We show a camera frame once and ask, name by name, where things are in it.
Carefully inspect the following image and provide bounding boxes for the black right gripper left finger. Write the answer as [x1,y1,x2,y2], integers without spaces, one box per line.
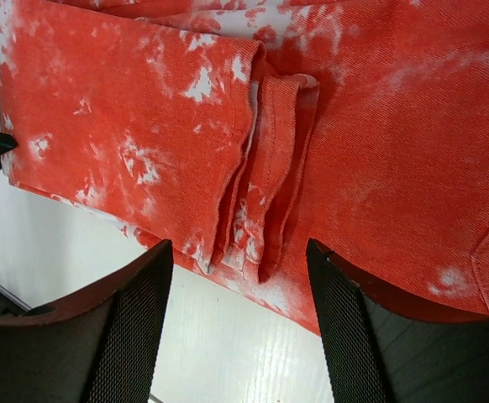
[0,240,173,402]

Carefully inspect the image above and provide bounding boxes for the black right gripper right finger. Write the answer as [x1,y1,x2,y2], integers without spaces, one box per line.
[306,239,489,402]

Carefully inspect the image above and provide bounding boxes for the orange white tie-dye trousers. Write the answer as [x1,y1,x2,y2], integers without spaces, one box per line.
[0,1,489,332]

